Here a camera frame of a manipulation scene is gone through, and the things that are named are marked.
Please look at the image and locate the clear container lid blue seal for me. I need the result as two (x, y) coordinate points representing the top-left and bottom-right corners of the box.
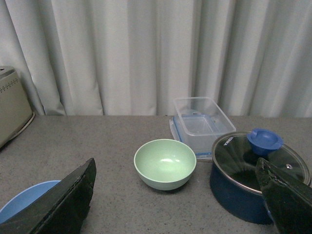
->
(169, 113), (221, 160)

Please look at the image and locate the blue bowl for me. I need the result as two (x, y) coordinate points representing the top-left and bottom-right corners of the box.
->
(0, 180), (60, 223)

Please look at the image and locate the glass pot lid blue knob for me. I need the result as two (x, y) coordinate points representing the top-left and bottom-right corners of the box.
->
(212, 128), (311, 195)

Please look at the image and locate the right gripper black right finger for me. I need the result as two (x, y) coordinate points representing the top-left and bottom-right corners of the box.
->
(255, 158), (312, 234)

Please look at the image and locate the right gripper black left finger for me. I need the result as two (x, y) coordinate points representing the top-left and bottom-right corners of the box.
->
(0, 158), (96, 234)

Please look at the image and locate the cream and steel toaster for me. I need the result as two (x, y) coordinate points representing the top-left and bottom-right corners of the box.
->
(0, 66), (35, 147)

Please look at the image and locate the white curtain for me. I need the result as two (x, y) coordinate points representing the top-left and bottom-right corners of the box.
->
(0, 0), (312, 117)

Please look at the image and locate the green bowl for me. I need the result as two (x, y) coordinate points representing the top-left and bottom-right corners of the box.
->
(134, 139), (197, 191)

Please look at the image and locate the dark blue pot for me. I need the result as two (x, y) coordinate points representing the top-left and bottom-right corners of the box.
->
(209, 160), (273, 225)

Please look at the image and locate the clear plastic container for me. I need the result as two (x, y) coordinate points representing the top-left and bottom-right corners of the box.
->
(174, 97), (236, 137)

